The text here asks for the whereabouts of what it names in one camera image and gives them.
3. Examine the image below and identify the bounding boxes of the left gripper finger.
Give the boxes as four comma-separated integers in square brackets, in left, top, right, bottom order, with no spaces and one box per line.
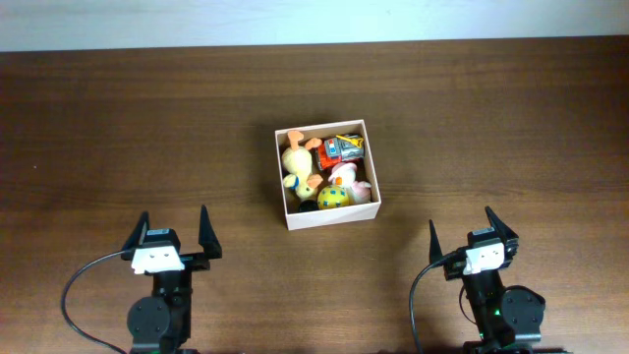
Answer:
[199,205,222,260]
[121,211,149,251]

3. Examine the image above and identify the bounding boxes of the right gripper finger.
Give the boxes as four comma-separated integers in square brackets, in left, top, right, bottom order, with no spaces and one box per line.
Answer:
[429,219,443,264]
[485,206,518,240]

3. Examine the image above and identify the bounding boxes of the black round lid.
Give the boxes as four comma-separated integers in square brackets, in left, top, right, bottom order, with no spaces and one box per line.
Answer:
[298,200,318,212]

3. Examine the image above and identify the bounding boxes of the yellow ball blue letters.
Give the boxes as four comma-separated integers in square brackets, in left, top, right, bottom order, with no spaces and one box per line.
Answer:
[317,185,350,209]

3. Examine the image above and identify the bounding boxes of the pink hat duck figure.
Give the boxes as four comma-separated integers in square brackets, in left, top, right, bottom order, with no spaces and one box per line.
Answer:
[328,162,372,205]

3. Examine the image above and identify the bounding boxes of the yellow plush duck toy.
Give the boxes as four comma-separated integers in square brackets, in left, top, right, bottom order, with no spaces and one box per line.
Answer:
[281,130,323,201]

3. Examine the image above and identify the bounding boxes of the red grey toy truck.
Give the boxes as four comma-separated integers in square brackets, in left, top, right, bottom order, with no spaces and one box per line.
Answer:
[315,134,365,171]

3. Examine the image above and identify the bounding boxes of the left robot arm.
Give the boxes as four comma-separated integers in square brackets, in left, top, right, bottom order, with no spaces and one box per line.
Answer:
[121,206,222,353]

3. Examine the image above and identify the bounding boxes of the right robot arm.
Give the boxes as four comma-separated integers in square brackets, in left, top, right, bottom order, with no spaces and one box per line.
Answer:
[429,206,545,353]

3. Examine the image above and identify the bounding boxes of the white cardboard box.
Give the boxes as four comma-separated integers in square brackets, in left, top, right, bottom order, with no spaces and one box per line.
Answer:
[274,120,381,230]

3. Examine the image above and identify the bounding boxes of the right black cable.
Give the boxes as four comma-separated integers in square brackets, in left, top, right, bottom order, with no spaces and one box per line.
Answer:
[408,250,466,354]

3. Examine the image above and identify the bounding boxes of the black cable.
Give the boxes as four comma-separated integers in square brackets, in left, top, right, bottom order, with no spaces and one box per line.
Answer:
[408,250,466,354]
[60,249,135,354]

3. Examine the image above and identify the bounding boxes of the left black cable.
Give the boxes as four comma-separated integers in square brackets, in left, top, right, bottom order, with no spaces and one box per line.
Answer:
[60,249,135,354]

